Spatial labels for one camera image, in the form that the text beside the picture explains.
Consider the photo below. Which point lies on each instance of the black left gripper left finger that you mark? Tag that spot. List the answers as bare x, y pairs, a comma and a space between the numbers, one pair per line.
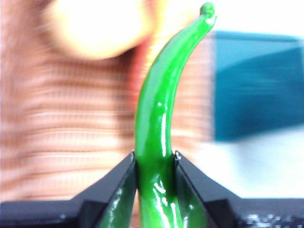
78, 213

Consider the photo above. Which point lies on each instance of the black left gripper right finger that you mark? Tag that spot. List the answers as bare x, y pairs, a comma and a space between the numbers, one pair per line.
237, 213

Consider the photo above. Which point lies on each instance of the green pepper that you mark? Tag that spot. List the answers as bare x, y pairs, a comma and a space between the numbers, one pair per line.
156, 114

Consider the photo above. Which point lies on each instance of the brown wicker basket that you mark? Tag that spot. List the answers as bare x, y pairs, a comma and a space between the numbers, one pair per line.
59, 118

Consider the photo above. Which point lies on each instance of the black cutting board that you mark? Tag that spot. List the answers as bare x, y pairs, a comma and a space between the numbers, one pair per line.
256, 90

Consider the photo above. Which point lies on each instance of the yellow-brown potato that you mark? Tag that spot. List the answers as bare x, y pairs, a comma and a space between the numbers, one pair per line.
95, 26

